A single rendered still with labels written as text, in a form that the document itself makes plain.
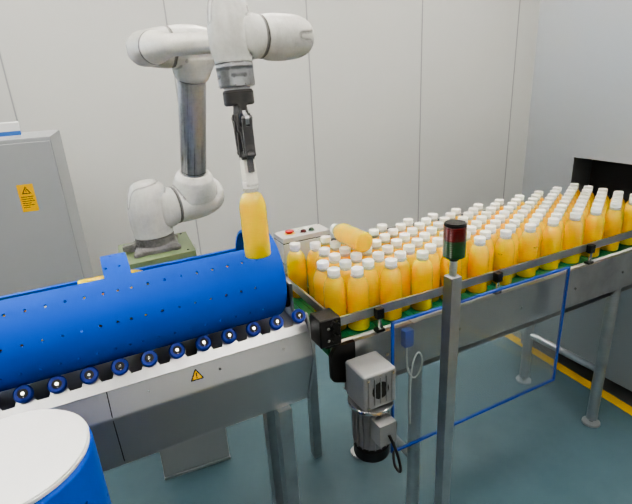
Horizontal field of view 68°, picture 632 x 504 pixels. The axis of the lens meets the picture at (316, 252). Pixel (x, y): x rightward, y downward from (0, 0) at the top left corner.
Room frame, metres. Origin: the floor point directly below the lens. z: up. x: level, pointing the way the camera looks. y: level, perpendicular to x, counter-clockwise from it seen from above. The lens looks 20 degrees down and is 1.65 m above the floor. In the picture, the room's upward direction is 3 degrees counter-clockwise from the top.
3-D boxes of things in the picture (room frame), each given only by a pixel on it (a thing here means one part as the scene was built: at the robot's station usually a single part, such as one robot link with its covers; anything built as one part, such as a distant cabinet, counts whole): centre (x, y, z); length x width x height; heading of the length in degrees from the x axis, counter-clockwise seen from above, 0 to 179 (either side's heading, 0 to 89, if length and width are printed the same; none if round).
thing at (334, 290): (1.34, -0.05, 0.99); 0.07 x 0.07 x 0.19
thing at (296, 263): (1.60, 0.07, 0.99); 0.07 x 0.07 x 0.19
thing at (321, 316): (1.24, -0.01, 0.95); 0.10 x 0.07 x 0.10; 26
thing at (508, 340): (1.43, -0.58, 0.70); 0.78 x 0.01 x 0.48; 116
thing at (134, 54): (1.69, 0.51, 1.77); 0.18 x 0.14 x 0.13; 38
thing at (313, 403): (1.75, 0.05, 0.50); 0.04 x 0.04 x 1.00; 26
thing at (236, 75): (1.23, 0.17, 1.67); 0.09 x 0.09 x 0.06
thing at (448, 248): (1.24, -0.39, 1.18); 0.06 x 0.06 x 0.05
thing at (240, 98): (1.22, 0.17, 1.59); 0.08 x 0.07 x 0.09; 20
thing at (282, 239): (1.75, 0.05, 1.05); 0.20 x 0.10 x 0.10; 116
